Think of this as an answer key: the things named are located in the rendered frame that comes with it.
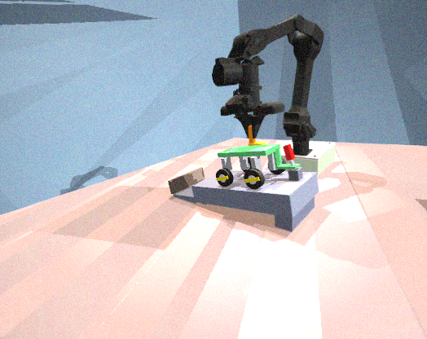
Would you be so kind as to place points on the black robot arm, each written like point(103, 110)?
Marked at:
point(306, 46)

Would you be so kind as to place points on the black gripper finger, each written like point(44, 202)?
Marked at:
point(245, 122)
point(256, 123)

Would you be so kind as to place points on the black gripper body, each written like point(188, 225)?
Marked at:
point(259, 108)

